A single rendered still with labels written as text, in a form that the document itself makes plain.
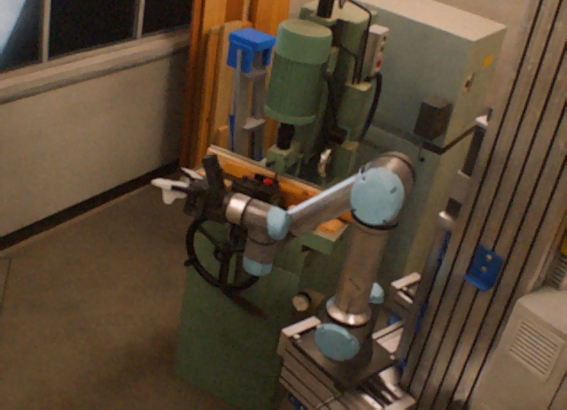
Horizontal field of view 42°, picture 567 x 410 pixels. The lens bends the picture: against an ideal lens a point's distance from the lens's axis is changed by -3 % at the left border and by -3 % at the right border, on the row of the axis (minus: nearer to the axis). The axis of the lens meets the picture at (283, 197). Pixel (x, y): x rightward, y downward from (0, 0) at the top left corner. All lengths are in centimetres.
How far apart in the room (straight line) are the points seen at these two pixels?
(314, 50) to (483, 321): 99
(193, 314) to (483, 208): 140
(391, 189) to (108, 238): 246
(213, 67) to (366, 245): 237
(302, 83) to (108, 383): 145
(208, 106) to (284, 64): 168
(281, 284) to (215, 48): 168
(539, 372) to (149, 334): 194
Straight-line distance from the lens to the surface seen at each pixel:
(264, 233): 187
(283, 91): 245
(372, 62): 269
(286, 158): 258
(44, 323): 339
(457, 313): 203
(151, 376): 316
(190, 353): 305
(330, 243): 248
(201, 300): 287
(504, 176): 184
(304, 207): 196
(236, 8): 425
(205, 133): 413
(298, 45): 239
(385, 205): 168
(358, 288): 183
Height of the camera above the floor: 219
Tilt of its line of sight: 29 degrees down
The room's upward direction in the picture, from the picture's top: 12 degrees clockwise
